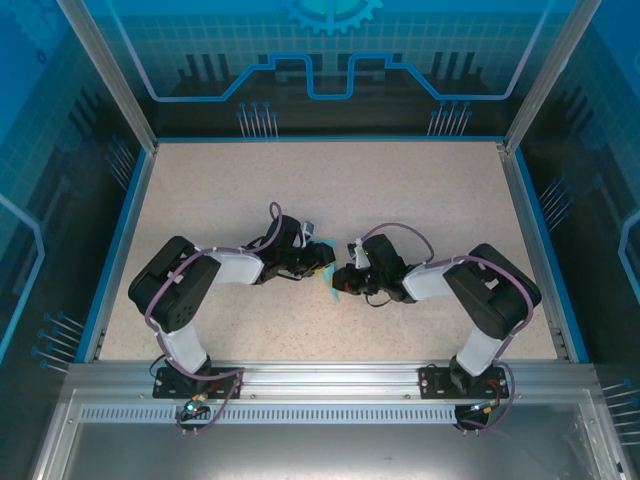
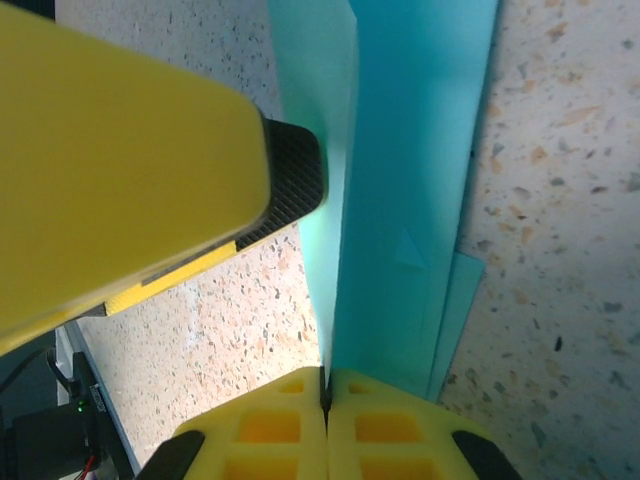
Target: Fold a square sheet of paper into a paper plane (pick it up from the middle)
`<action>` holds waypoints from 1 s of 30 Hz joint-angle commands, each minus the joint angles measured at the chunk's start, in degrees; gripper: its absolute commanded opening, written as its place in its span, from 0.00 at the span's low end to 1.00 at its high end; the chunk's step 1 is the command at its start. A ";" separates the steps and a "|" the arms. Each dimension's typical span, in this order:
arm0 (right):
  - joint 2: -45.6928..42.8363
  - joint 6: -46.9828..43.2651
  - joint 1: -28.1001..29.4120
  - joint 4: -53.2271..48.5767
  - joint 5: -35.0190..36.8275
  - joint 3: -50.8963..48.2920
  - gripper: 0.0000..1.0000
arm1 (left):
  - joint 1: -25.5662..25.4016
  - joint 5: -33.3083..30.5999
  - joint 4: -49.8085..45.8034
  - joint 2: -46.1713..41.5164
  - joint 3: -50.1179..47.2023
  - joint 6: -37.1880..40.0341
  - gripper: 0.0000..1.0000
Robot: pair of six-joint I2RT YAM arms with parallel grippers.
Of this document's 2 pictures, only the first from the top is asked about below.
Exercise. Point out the aluminium frame post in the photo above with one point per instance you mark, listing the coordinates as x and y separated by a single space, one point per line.
110 80
550 75

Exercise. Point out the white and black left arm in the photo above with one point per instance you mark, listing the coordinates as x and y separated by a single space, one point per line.
170 285

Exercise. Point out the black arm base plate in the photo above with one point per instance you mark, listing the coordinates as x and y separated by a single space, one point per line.
230 382
435 382

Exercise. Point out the teal paper sheet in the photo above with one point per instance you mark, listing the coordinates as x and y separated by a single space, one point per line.
336 290

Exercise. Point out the aluminium side rail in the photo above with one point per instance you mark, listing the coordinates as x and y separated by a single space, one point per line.
534 250

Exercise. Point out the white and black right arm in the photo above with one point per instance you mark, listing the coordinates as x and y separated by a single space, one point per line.
500 295

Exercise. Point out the aluminium mounting rail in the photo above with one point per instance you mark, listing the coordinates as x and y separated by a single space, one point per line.
330 380

